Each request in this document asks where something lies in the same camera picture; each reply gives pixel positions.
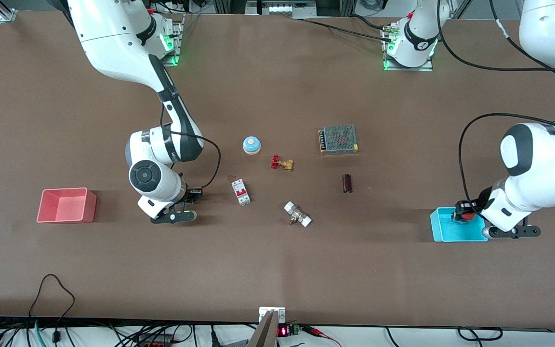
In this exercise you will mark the small red digit display module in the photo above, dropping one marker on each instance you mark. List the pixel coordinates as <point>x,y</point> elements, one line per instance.
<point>284,331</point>

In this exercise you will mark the dark brown cylinder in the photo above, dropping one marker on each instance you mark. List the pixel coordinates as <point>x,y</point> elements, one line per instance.
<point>347,183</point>

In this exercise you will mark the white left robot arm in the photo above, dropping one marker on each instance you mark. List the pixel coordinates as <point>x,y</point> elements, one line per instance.
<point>547,164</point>

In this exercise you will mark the white circuit breaker red switch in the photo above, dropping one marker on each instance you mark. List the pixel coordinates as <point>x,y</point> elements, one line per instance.
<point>241,192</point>

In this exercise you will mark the cyan plastic box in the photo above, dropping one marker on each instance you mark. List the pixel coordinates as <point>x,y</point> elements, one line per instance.
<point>451,232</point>

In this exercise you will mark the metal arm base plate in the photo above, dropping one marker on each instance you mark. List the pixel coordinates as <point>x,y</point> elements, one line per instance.
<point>427,67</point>
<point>177,48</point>

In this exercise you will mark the orange power strip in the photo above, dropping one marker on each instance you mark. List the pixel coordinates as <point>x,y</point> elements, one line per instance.
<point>154,343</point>

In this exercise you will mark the blue dome button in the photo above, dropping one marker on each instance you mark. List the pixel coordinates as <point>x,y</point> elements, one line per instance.
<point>252,144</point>

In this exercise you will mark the red clip lead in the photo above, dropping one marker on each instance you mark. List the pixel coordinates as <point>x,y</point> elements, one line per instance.
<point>321,333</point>

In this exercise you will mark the silver pole bracket plate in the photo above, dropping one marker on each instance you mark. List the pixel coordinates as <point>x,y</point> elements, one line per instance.
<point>281,313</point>

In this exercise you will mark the white power strip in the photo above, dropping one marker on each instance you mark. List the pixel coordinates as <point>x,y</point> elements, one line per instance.
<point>282,8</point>

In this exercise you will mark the pink plastic box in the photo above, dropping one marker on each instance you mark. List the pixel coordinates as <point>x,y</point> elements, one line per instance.
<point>65,207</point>

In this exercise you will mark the metal mesh power supply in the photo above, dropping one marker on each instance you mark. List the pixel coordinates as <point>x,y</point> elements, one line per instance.
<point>339,139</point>

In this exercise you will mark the aluminium camera pole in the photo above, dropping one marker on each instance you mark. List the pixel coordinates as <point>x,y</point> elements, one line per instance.
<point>264,332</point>

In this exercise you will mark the metal fitting white ends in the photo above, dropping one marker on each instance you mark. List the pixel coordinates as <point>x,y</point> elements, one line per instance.
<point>297,214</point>

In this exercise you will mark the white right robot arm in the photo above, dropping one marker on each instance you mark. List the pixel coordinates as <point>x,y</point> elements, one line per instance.
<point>113,43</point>

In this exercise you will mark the aluminium frame profile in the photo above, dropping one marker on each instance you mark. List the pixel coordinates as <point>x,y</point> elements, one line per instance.
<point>4,12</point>

